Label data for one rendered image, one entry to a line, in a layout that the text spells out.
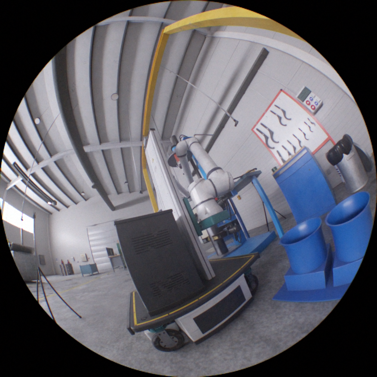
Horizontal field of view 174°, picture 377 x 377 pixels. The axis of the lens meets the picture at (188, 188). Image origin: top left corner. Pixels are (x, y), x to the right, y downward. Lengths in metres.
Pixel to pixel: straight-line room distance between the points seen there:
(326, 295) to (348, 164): 1.53
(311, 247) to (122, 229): 0.95
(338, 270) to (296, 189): 1.48
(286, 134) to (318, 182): 1.64
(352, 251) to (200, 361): 0.83
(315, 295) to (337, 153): 1.55
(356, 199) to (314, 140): 2.35
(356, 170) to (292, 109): 1.97
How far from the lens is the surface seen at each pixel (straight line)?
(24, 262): 7.74
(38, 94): 8.70
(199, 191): 0.84
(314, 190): 1.97
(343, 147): 1.94
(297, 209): 2.09
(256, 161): 3.61
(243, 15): 1.27
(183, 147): 1.29
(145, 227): 0.66
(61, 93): 5.52
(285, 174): 2.03
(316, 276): 0.83
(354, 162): 2.03
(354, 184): 2.07
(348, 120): 3.27
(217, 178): 0.90
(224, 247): 2.19
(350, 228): 0.68
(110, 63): 6.80
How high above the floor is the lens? 0.65
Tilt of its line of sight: 21 degrees up
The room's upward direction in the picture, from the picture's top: 24 degrees counter-clockwise
